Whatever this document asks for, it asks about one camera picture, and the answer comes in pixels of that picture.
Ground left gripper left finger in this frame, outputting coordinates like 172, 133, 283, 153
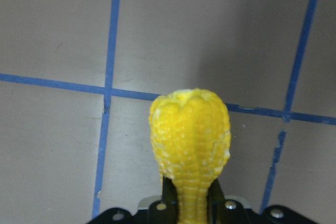
89, 177, 179, 224

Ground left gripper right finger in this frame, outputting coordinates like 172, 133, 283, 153
207, 179, 315, 224

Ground yellow corn cob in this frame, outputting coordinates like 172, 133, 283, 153
149, 89, 231, 223

